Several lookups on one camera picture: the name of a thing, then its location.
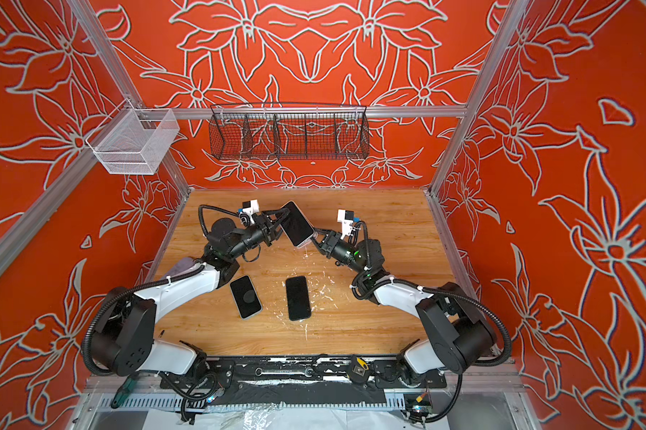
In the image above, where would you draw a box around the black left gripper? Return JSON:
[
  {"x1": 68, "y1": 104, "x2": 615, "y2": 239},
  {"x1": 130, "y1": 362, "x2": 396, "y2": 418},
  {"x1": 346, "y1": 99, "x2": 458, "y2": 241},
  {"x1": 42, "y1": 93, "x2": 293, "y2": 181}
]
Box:
[{"x1": 229, "y1": 210, "x2": 290, "y2": 263}]

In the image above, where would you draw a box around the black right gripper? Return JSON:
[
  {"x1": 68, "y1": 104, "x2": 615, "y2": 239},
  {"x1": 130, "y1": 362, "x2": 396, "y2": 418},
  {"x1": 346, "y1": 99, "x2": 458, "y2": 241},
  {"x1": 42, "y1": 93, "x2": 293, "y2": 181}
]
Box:
[{"x1": 306, "y1": 228, "x2": 370, "y2": 280}]

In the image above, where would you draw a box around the black phone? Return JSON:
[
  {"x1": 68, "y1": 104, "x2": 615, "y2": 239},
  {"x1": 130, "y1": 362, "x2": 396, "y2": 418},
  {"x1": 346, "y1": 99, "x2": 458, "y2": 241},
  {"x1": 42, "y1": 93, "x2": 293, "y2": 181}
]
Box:
[
  {"x1": 285, "y1": 276, "x2": 312, "y2": 321},
  {"x1": 230, "y1": 276, "x2": 262, "y2": 320},
  {"x1": 281, "y1": 201, "x2": 314, "y2": 248}
]

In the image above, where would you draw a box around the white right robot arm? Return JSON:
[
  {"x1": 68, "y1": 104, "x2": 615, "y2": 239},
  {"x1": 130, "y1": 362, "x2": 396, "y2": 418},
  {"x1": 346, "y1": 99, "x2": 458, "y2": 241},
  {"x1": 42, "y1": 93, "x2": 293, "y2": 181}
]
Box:
[{"x1": 312, "y1": 221, "x2": 513, "y2": 374}]

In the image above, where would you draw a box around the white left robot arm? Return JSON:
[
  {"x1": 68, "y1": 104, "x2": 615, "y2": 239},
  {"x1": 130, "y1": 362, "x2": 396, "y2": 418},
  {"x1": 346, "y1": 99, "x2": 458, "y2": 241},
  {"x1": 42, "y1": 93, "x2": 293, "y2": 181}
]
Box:
[{"x1": 81, "y1": 201, "x2": 290, "y2": 376}]

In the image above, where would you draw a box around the lavender grey phone case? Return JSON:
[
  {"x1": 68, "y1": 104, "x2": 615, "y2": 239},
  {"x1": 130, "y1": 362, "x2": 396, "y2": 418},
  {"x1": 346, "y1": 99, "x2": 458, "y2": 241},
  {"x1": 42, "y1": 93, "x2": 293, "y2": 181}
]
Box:
[{"x1": 160, "y1": 257, "x2": 206, "y2": 284}]

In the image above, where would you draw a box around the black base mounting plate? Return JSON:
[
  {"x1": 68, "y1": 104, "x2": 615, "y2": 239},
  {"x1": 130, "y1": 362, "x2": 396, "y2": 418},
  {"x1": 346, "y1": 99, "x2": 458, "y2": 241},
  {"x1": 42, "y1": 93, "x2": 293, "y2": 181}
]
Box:
[{"x1": 161, "y1": 354, "x2": 447, "y2": 390}]

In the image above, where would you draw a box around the green circuit board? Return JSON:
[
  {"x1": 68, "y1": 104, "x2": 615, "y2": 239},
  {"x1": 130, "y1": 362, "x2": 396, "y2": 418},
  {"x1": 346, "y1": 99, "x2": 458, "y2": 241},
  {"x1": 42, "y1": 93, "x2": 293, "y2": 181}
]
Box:
[{"x1": 405, "y1": 396, "x2": 433, "y2": 424}]

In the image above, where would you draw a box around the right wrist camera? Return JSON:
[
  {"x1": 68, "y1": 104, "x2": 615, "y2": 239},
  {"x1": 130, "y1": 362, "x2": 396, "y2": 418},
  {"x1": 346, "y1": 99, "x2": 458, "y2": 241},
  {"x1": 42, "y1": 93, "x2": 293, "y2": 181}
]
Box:
[{"x1": 337, "y1": 209, "x2": 361, "y2": 242}]

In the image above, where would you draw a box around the black wire basket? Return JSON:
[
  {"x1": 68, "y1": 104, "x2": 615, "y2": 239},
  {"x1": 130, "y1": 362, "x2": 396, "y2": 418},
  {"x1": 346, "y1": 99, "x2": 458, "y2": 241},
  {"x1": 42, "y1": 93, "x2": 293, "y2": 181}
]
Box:
[{"x1": 208, "y1": 103, "x2": 371, "y2": 161}]

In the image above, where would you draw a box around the aluminium horizontal back rail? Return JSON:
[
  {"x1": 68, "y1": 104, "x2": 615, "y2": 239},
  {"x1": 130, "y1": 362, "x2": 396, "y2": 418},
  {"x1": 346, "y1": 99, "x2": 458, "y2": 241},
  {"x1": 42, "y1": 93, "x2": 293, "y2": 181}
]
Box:
[{"x1": 136, "y1": 105, "x2": 466, "y2": 121}]

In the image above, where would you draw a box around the white wire basket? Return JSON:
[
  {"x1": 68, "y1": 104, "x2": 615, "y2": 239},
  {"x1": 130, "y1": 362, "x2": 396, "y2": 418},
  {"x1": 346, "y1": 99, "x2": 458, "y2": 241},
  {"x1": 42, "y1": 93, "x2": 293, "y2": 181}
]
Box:
[{"x1": 87, "y1": 109, "x2": 180, "y2": 175}]

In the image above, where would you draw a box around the white slotted cable duct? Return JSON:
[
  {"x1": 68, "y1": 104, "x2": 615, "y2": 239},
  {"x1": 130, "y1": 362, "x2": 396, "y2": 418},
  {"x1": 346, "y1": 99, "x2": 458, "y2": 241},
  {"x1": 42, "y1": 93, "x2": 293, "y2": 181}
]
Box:
[{"x1": 91, "y1": 393, "x2": 407, "y2": 413}]

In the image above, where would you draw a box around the green handled screwdriver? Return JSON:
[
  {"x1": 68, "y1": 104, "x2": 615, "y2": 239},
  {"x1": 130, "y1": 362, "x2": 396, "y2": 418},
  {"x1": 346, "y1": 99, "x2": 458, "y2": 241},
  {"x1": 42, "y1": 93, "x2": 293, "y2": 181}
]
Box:
[{"x1": 110, "y1": 374, "x2": 138, "y2": 410}]

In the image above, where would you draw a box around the aluminium frame post right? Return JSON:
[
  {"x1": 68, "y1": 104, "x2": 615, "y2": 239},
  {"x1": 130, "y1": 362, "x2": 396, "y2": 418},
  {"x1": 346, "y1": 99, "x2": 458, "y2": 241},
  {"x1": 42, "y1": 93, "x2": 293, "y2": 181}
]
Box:
[{"x1": 427, "y1": 0, "x2": 534, "y2": 195}]

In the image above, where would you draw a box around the aluminium frame post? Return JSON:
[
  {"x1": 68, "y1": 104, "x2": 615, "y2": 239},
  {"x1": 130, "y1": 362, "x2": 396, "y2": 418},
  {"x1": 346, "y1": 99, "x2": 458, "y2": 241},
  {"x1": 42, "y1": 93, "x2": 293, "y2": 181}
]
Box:
[
  {"x1": 427, "y1": 0, "x2": 534, "y2": 195},
  {"x1": 67, "y1": 0, "x2": 190, "y2": 195}
]

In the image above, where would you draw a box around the aluminium frame post left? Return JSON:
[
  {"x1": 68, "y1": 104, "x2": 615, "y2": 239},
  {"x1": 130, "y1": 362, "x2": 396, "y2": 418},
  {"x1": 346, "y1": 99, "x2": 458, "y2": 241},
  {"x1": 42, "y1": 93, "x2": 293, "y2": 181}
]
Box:
[{"x1": 67, "y1": 0, "x2": 190, "y2": 195}]

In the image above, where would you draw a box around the aluminium left side rail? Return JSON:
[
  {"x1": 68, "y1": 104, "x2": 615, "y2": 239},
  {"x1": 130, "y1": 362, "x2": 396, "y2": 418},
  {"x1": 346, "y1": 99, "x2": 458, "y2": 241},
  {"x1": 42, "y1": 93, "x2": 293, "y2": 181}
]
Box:
[{"x1": 0, "y1": 150, "x2": 97, "y2": 277}]

